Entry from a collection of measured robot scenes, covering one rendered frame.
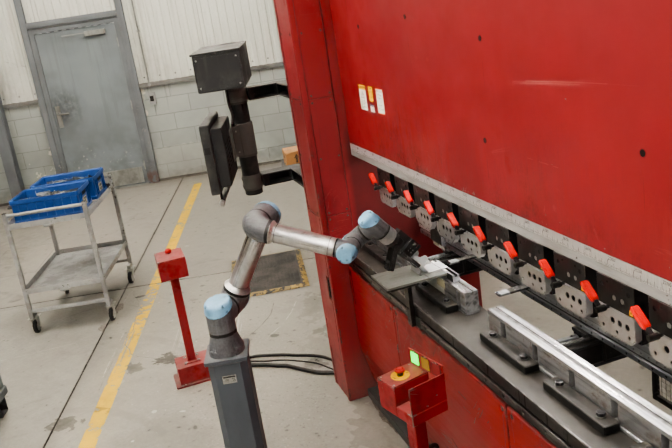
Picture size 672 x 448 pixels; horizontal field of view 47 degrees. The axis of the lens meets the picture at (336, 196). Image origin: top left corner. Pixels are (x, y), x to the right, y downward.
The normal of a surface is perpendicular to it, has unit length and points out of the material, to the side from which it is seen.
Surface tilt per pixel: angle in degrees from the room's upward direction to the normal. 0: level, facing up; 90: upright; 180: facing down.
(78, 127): 90
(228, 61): 90
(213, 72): 90
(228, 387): 90
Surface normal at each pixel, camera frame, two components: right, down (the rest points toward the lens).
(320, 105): 0.32, 0.21
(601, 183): -0.94, 0.22
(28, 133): 0.07, 0.26
